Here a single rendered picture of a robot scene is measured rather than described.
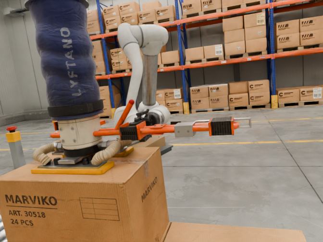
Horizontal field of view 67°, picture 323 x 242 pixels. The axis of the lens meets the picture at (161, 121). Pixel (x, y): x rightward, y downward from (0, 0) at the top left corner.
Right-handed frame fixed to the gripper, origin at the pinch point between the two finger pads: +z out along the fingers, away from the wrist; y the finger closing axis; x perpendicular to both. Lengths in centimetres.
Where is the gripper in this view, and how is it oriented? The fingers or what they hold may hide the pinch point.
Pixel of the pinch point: (136, 130)
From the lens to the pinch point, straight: 98.8
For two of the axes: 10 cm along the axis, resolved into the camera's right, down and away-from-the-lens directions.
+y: 1.1, 9.8, 1.7
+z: -2.8, 2.0, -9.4
